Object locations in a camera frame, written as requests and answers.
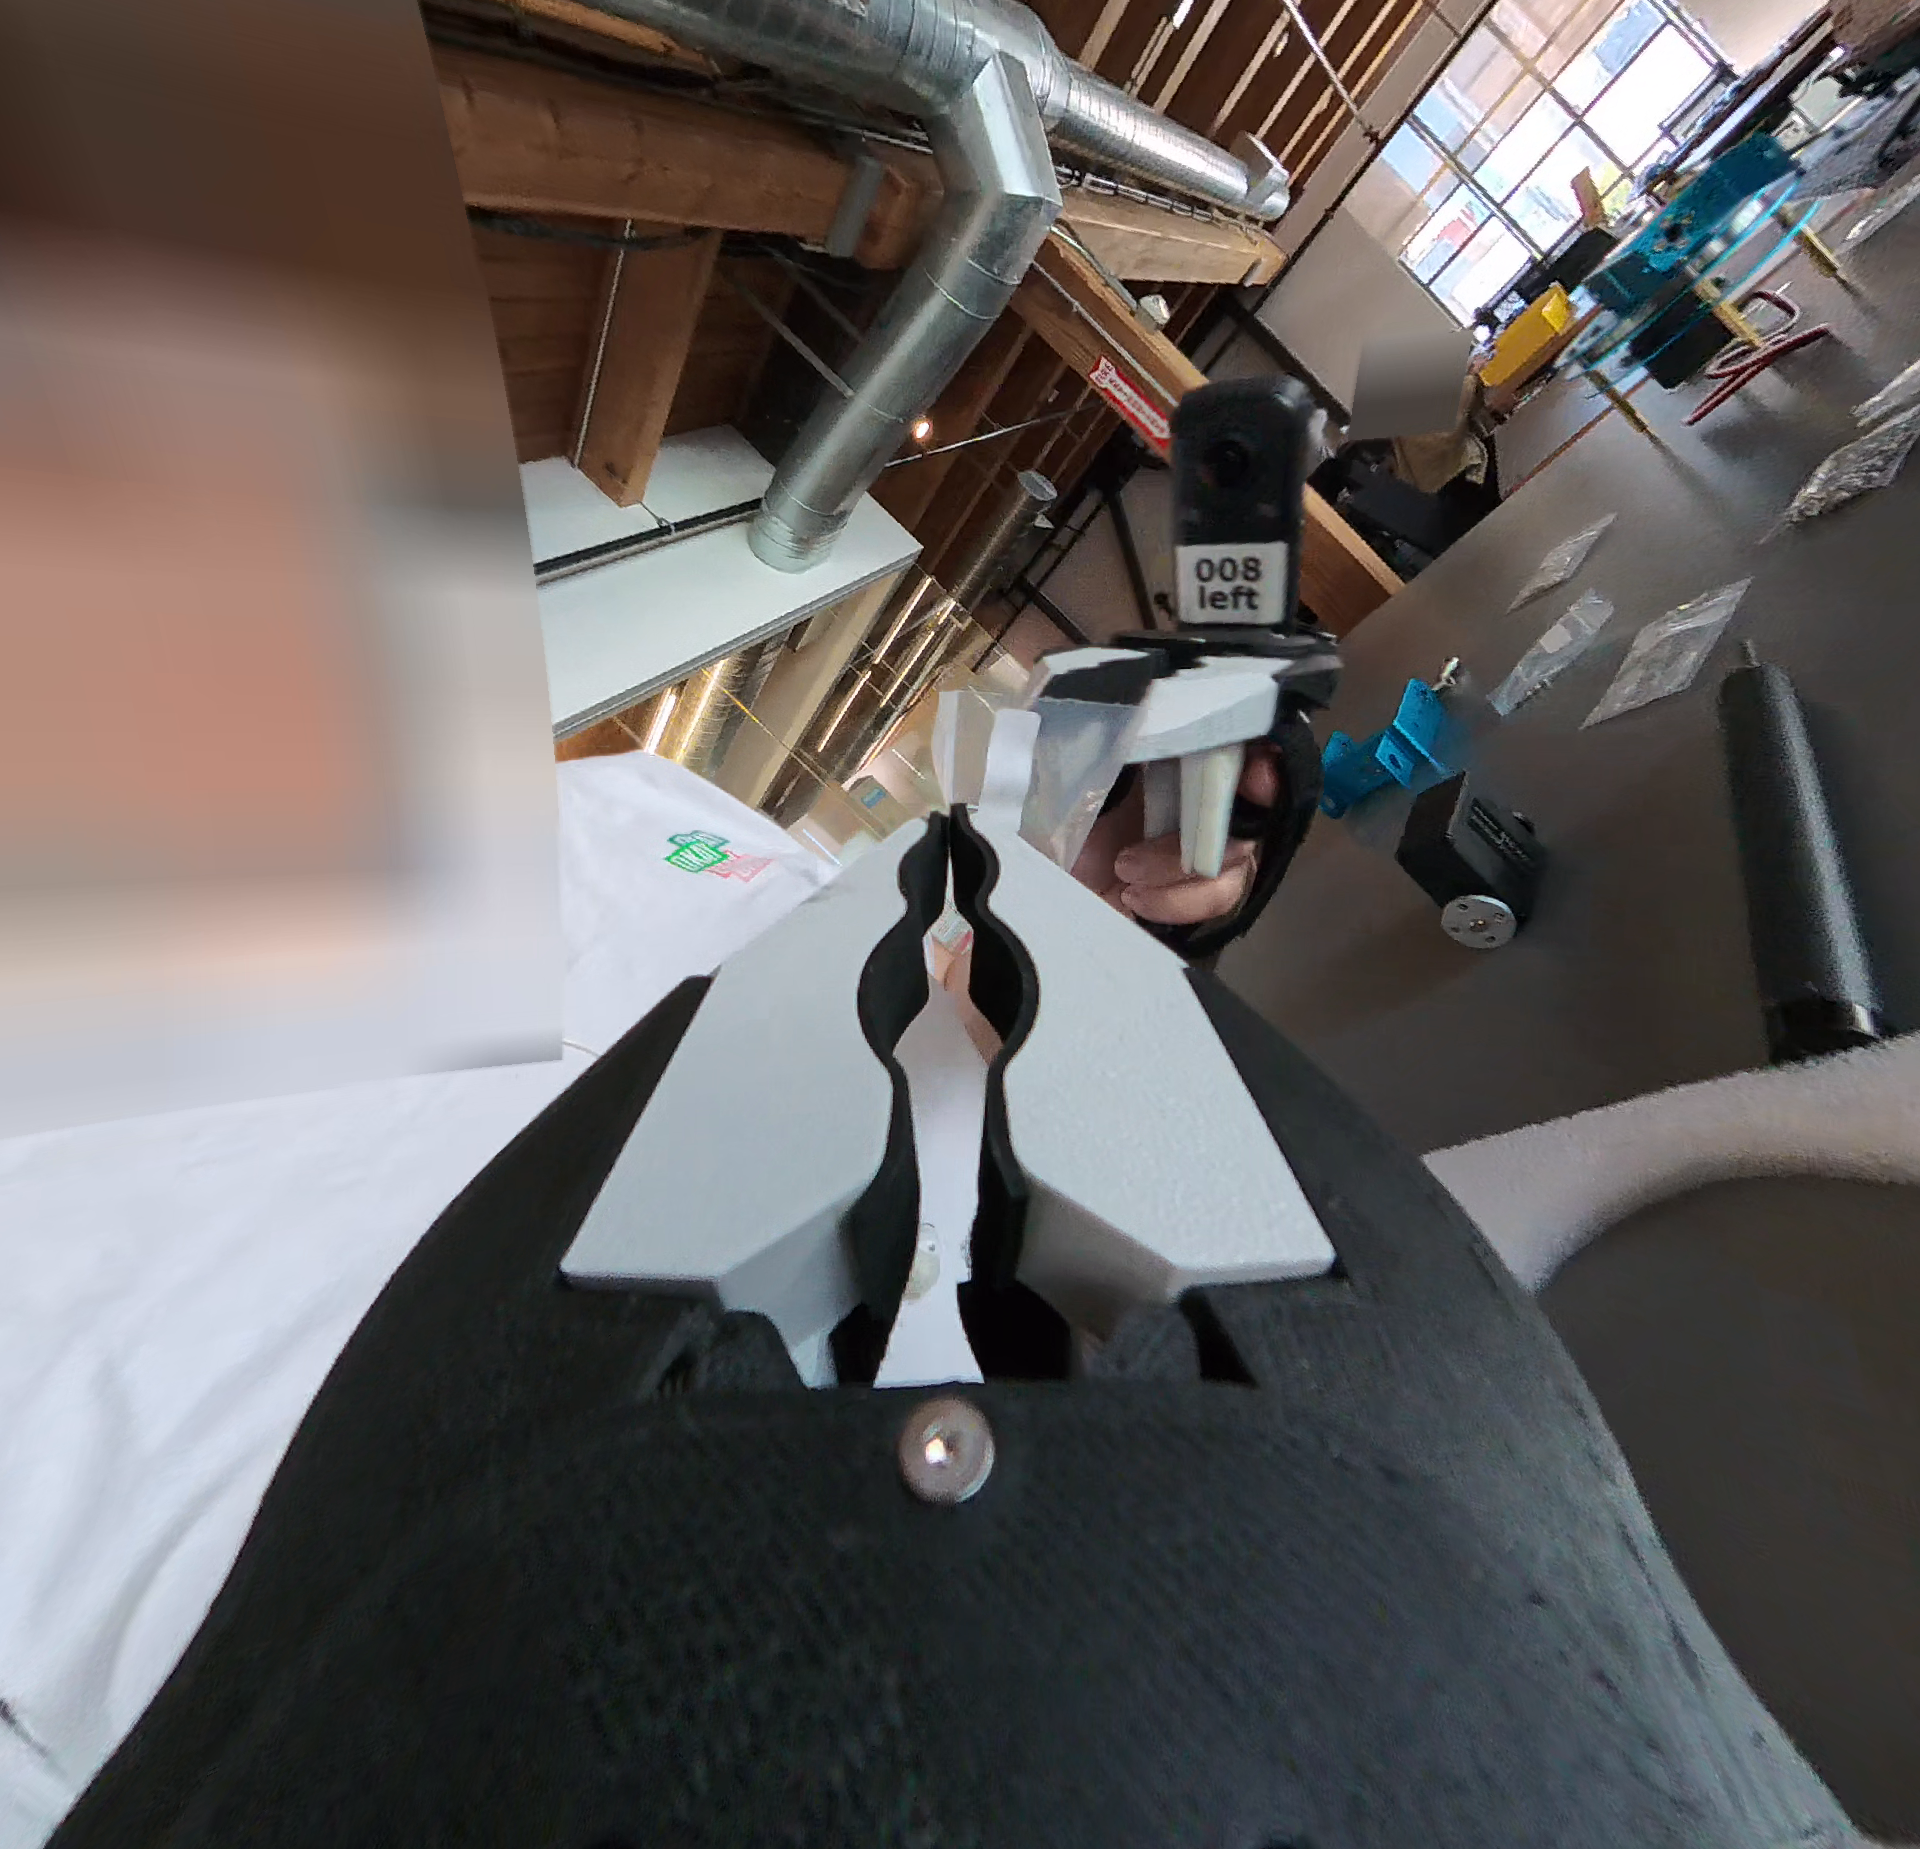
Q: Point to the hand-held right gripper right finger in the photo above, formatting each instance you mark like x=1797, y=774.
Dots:
x=1171, y=1129

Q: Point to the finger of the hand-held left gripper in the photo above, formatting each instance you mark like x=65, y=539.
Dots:
x=1215, y=715
x=1089, y=670

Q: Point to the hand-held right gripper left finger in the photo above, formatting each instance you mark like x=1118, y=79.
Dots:
x=751, y=1129

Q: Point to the small clear zip bag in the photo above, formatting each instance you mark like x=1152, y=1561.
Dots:
x=1079, y=784

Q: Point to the blue metal bracket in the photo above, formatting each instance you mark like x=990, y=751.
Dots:
x=1404, y=738

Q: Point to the black electric screwdriver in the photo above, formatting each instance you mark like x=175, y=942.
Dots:
x=1793, y=860

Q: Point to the blue hobby robot arm base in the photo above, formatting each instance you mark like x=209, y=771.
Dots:
x=1694, y=220

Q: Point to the person's left hand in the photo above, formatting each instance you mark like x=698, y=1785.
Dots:
x=1171, y=897

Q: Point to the red white sign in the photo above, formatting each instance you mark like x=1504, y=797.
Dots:
x=1135, y=405

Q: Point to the silver cross wrench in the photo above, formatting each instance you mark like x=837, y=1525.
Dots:
x=1448, y=673

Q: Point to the black servo motor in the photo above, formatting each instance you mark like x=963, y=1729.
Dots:
x=1477, y=844

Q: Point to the plastic bag of small screws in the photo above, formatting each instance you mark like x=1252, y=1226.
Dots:
x=1561, y=562

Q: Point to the yellow box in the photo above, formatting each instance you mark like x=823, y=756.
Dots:
x=1528, y=330

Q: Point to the white panel board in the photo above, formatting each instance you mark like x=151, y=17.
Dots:
x=704, y=574

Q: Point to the white foam piece with hole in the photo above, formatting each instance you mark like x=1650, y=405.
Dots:
x=1650, y=1129

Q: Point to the black ceiling pipe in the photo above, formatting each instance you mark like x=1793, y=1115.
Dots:
x=1307, y=17

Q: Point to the large grid window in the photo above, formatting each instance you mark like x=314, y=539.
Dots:
x=1545, y=109

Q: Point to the plastic bag full of screws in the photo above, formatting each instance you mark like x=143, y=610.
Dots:
x=1852, y=474

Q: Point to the plastic bag of long screws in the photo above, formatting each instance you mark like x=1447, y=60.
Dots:
x=1893, y=389

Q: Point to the silver ventilation duct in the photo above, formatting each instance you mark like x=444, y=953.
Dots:
x=932, y=305

